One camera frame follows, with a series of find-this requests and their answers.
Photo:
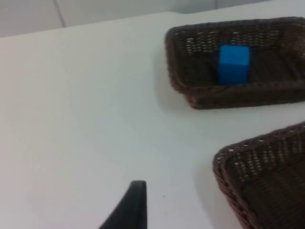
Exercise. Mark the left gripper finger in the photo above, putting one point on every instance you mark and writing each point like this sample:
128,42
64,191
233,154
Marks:
134,210

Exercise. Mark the blue cube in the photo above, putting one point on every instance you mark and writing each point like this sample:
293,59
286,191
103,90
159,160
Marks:
233,65

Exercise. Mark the dark brown wicker basket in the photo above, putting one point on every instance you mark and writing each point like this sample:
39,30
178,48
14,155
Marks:
197,71
269,181

